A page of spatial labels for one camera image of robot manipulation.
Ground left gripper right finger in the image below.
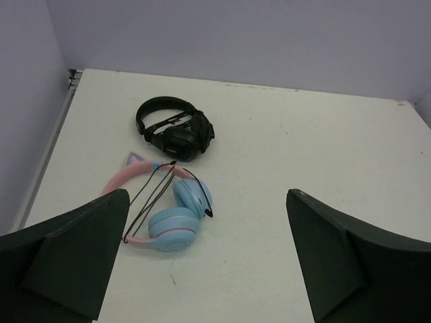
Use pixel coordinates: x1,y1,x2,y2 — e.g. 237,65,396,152
286,189,430,322

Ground black headphones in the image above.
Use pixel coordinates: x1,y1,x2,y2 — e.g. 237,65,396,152
135,96,215,162

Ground pink blue cat-ear headphones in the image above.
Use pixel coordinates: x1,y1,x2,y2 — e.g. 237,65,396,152
102,152,213,252

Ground thin black audio cable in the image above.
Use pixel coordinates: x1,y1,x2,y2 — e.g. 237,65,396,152
123,160,215,244

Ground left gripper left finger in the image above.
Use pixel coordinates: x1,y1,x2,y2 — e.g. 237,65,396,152
1,189,130,322

